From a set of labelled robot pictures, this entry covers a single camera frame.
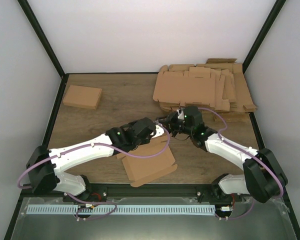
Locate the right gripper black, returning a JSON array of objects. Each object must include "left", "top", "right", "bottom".
[{"left": 156, "top": 111, "right": 194, "bottom": 138}]

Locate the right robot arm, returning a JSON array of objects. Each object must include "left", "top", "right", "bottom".
[{"left": 156, "top": 106, "right": 288, "bottom": 203}]

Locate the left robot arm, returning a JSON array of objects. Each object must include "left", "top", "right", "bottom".
[{"left": 26, "top": 117, "right": 164, "bottom": 202}]

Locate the folded brown cardboard box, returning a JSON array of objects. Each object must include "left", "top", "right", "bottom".
[{"left": 62, "top": 85, "right": 103, "bottom": 110}]

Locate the stack of flat cardboard sheets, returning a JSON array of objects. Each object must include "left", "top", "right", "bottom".
[{"left": 152, "top": 58, "right": 257, "bottom": 116}]

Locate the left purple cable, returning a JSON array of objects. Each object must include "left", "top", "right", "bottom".
[{"left": 16, "top": 121, "right": 172, "bottom": 223}]

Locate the purple cable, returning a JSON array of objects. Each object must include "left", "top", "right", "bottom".
[
  {"left": 196, "top": 107, "right": 285, "bottom": 222},
  {"left": 16, "top": 121, "right": 172, "bottom": 223}
]

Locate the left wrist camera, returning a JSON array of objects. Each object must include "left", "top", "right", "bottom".
[{"left": 150, "top": 121, "right": 165, "bottom": 139}]

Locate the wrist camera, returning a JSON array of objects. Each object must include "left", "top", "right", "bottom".
[
  {"left": 176, "top": 106, "right": 185, "bottom": 120},
  {"left": 150, "top": 121, "right": 165, "bottom": 139}
]

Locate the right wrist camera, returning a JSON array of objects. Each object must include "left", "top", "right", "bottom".
[{"left": 176, "top": 106, "right": 185, "bottom": 120}]

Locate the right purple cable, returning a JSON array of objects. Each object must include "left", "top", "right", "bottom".
[{"left": 196, "top": 107, "right": 285, "bottom": 222}]

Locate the black aluminium frame rail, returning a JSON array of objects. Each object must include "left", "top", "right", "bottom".
[{"left": 22, "top": 182, "right": 286, "bottom": 204}]

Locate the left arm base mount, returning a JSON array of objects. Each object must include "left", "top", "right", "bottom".
[{"left": 62, "top": 175, "right": 107, "bottom": 203}]

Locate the light blue slotted cable duct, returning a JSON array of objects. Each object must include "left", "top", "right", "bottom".
[{"left": 26, "top": 204, "right": 216, "bottom": 216}]

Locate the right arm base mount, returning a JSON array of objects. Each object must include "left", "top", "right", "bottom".
[{"left": 195, "top": 173, "right": 233, "bottom": 204}]

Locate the right black corner post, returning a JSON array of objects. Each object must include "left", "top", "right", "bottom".
[{"left": 242, "top": 0, "right": 286, "bottom": 73}]

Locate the black corner post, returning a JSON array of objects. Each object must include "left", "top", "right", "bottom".
[
  {"left": 17, "top": 0, "right": 66, "bottom": 78},
  {"left": 242, "top": 0, "right": 286, "bottom": 73}
]

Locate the left black corner post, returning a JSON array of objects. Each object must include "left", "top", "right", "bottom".
[{"left": 17, "top": 0, "right": 66, "bottom": 78}]

